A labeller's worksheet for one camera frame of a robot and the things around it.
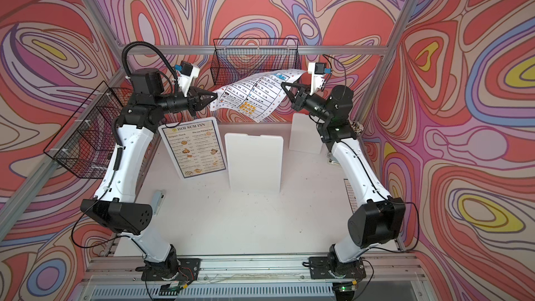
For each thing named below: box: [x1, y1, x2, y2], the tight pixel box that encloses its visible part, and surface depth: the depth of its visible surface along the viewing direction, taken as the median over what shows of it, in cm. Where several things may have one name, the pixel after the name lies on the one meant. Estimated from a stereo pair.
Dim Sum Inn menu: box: [158, 117, 228, 180], surface depth 90 cm
